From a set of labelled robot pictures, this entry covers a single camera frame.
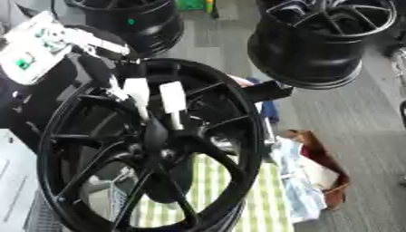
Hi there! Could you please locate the brown paper bag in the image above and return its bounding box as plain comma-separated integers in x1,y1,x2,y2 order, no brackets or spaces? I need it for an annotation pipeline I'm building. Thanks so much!
284,129,353,211

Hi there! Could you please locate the black spoked wheel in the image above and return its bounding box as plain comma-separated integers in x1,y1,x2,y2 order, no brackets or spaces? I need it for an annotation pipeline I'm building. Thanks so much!
36,57,266,232

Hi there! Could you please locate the black wheel rim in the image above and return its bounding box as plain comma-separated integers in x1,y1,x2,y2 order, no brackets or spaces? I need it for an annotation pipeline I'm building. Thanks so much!
246,0,399,91
62,0,186,59

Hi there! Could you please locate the black block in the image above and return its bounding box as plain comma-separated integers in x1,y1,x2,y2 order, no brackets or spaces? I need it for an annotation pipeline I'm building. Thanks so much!
241,80,295,104

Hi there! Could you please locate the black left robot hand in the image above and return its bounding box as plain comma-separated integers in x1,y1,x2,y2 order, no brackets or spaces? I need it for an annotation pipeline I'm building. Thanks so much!
66,24,171,152

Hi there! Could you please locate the white blue plastic bag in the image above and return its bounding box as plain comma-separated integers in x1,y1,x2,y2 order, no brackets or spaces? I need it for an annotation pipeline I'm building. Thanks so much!
267,135,329,224

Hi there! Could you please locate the green box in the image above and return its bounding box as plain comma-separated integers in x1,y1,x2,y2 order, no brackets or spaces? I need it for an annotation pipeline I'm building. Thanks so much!
176,0,208,12

